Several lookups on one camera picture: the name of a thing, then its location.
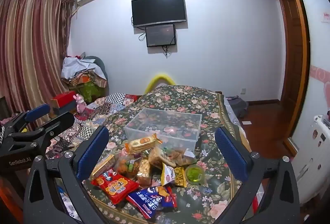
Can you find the blue snack packet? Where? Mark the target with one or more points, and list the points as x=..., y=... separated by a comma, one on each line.
x=149, y=199

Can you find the brown wooden door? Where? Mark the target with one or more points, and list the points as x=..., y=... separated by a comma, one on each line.
x=292, y=58

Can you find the patchwork quilt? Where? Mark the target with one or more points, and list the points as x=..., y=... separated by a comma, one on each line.
x=103, y=107

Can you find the square cake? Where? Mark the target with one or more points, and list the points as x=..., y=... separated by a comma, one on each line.
x=157, y=156

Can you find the large black wall television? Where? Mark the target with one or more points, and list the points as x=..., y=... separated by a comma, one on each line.
x=158, y=9

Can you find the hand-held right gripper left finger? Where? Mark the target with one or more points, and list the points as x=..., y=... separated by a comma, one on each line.
x=92, y=154

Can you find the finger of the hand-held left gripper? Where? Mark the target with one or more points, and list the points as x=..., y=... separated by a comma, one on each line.
x=38, y=111
x=60, y=120

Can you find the orange cracker packet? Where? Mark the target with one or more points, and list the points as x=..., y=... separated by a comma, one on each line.
x=140, y=143

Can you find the yellow patterned snack packet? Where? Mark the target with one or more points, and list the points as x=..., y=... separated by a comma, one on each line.
x=181, y=177

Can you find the pile of clothes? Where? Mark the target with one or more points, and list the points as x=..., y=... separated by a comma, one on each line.
x=82, y=71

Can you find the red wall label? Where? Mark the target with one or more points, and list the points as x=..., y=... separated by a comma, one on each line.
x=325, y=16

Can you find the pink wall sticker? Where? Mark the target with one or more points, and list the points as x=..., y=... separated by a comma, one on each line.
x=319, y=78

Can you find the red box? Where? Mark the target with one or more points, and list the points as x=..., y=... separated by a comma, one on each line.
x=63, y=100

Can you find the floral blanket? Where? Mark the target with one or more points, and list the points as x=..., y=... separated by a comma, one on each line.
x=185, y=203

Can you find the clear plastic storage box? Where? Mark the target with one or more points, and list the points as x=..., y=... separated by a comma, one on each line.
x=165, y=126

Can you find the grey bag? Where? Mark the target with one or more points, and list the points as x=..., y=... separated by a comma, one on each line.
x=238, y=106

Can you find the red snack packet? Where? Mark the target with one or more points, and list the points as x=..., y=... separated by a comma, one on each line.
x=116, y=185

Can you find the white and yellow snack packet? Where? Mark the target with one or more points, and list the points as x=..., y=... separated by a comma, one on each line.
x=167, y=174

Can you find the green jelly cup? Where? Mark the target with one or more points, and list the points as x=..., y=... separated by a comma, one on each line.
x=195, y=173

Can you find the small black wall monitor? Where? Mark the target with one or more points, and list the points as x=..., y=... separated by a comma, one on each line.
x=160, y=35

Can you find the striped red curtain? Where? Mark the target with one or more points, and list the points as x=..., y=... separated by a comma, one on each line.
x=31, y=53

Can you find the white paper sheet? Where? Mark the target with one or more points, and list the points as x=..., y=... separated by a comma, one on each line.
x=246, y=122

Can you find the clear popcorn bag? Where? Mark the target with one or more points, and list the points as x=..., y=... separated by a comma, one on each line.
x=144, y=171

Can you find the yellow foam tube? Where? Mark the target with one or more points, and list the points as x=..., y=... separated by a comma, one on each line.
x=159, y=79

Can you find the pink plush toy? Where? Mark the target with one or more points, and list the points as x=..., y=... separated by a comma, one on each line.
x=80, y=103

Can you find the clear bag of fried snacks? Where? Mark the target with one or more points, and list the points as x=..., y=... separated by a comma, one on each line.
x=181, y=155

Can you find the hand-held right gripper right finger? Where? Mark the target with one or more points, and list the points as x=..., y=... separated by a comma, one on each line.
x=229, y=154

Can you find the white appliance with stickers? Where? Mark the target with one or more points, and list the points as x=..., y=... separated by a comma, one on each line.
x=318, y=151

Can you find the long gold biscuit pack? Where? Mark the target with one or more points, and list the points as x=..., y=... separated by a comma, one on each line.
x=103, y=165

